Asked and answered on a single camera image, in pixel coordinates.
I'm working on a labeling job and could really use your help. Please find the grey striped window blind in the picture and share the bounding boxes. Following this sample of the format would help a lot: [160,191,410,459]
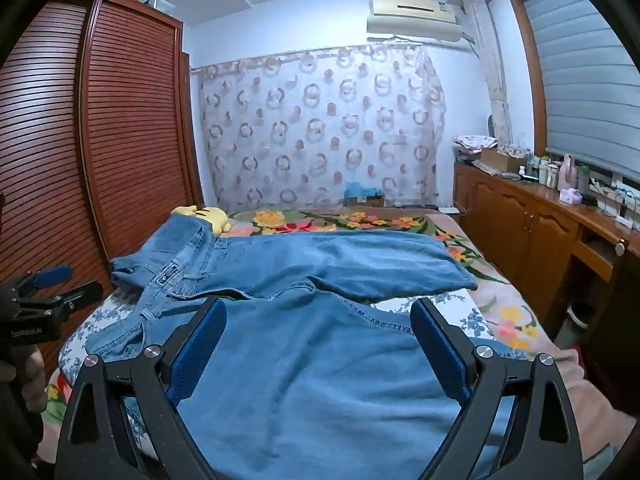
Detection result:
[520,0,640,181]

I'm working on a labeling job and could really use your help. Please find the white power strip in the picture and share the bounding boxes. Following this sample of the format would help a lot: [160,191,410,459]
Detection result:
[589,177,640,233]

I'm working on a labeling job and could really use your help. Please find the light blue cloth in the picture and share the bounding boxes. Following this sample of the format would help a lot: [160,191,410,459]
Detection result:
[344,180,383,198]

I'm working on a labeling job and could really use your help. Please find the tall pink bottle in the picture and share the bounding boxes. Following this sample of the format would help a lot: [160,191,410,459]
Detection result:
[559,154,576,191]

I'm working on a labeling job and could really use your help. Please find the wooden sideboard cabinet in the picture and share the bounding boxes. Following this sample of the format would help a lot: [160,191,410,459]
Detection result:
[452,160,640,361]

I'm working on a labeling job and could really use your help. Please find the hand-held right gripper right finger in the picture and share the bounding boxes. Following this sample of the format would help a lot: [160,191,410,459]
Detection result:
[410,297,585,480]

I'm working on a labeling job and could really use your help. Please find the beige air conditioner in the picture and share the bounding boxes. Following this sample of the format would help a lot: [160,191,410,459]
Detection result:
[366,0,473,43]

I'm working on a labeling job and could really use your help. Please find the row of toiletry bottles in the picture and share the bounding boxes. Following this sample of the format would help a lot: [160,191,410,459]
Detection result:
[520,152,591,193]

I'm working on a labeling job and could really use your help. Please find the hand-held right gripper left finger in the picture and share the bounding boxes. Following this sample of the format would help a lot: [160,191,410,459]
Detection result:
[54,297,228,480]

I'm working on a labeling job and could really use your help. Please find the circle patterned curtain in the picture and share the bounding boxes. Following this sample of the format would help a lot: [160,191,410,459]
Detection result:
[192,42,448,211]

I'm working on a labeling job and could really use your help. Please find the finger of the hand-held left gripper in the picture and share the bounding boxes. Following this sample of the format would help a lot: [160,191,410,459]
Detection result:
[17,266,74,293]
[10,281,104,317]

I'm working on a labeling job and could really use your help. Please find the beige lace curtain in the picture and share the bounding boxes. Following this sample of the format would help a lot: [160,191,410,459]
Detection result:
[462,0,512,146]

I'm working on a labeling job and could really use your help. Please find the person's left hand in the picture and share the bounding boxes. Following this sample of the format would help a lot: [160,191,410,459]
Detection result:
[20,347,49,413]

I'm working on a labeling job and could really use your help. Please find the blue floral white sheet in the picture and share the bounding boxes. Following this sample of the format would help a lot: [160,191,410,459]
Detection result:
[57,287,528,461]

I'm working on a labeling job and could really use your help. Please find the waste bin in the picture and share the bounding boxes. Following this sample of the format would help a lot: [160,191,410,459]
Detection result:
[570,300,597,332]

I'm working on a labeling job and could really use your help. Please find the yellow plush toy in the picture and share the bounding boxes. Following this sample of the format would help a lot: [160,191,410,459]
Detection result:
[172,204,232,235]

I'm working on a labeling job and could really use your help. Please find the small cardboard box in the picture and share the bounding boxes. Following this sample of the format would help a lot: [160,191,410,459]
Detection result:
[342,191,386,208]

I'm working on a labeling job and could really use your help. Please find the floral patterned box stack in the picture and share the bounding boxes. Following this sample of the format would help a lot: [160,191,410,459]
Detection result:
[452,132,498,153]

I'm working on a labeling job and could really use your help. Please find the open cardboard box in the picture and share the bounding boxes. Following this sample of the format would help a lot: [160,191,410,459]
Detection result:
[472,147,526,173]

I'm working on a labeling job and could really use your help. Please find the colourful flower print blanket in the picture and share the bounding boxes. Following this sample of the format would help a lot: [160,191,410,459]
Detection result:
[40,207,586,466]

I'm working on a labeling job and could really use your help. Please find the blue denim pants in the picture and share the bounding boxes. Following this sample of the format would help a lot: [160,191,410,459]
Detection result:
[85,208,516,480]

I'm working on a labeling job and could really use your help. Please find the wooden louvered wardrobe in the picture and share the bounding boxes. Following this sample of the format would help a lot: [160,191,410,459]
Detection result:
[0,0,203,376]

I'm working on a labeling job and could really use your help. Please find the wooden window frame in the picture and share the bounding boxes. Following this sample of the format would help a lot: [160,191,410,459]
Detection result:
[505,0,551,158]

